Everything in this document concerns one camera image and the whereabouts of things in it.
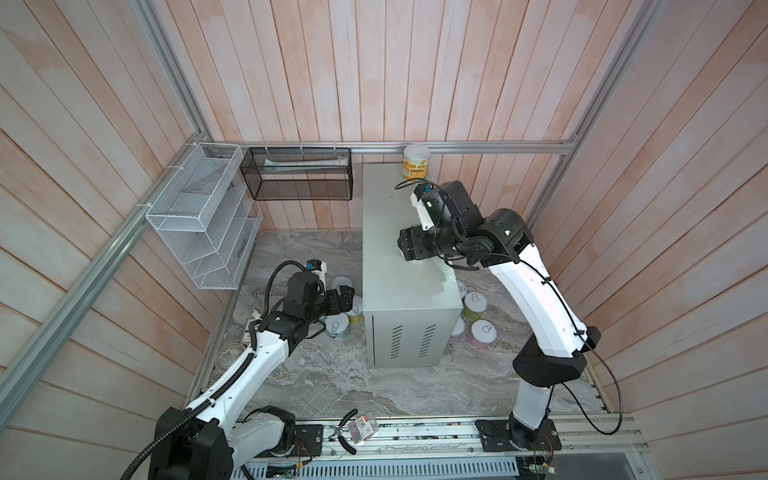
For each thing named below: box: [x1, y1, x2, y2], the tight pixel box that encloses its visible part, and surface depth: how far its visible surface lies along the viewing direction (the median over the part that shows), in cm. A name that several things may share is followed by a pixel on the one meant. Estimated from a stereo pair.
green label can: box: [462, 291, 489, 321], surface depth 95 cm
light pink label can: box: [450, 315, 466, 342], surface depth 89 cm
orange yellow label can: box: [403, 144, 431, 180], surface depth 83 cm
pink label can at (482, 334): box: [468, 319, 498, 351], surface depth 88 cm
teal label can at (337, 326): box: [324, 312, 350, 341], surface depth 90 cm
